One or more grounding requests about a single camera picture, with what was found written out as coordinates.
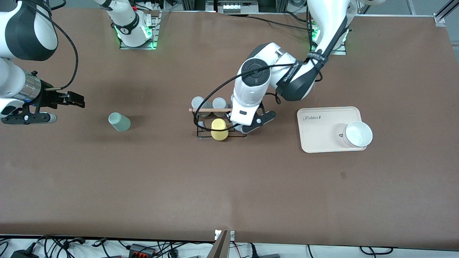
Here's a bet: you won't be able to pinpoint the grey cup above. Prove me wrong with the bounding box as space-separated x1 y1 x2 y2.
212 97 228 117
191 96 213 117

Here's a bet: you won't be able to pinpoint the grey camera mount pole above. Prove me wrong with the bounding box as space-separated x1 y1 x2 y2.
207 230 228 258

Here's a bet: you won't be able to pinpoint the grey power strip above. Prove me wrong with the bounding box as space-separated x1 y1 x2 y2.
217 0 259 14

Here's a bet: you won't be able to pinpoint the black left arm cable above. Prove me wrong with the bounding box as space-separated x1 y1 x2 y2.
192 50 325 130

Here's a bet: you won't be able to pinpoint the black table cable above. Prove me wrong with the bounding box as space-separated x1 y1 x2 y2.
283 11 309 23
247 15 312 30

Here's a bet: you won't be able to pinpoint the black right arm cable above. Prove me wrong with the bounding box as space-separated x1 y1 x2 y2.
34 0 79 90

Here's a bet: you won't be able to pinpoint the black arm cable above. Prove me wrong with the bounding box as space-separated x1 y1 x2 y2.
192 50 325 130
34 0 79 90

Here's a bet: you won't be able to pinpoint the pale green cup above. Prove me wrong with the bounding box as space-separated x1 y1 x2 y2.
108 112 132 132

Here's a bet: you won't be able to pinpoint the white bowl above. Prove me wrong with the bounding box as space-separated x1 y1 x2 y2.
342 121 373 148

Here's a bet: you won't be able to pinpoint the black box orange connectors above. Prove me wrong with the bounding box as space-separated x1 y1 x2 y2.
128 244 157 257

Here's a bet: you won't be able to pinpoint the yellow cup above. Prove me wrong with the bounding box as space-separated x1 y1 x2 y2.
211 119 230 141

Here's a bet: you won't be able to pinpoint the cream rabbit print tray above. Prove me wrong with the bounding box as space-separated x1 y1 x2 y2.
297 106 368 154

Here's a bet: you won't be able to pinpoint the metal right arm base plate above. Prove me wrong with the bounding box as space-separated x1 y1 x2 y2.
119 11 160 50

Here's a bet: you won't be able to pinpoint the black wire cup rack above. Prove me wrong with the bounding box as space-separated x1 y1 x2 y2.
189 107 248 139

